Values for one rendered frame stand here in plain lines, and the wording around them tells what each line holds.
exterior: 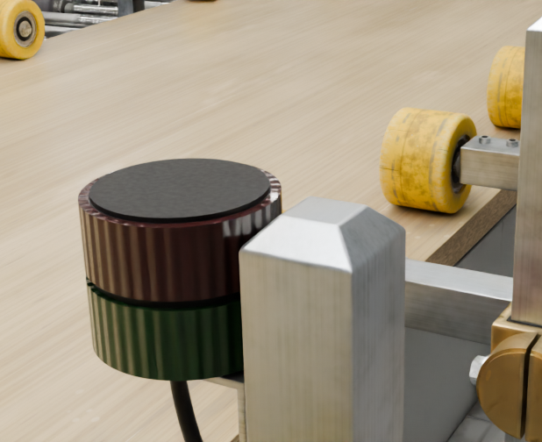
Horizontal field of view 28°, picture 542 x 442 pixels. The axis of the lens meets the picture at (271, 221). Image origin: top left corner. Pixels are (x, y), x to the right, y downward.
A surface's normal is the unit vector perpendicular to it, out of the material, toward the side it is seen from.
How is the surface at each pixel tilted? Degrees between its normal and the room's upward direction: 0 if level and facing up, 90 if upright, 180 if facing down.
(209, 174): 0
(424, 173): 86
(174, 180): 0
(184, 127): 0
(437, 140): 47
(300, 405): 90
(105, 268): 90
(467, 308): 90
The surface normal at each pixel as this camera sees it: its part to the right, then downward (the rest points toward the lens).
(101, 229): -0.67, 0.29
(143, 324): -0.30, 0.35
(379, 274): 0.87, 0.15
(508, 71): -0.41, -0.33
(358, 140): -0.04, -0.93
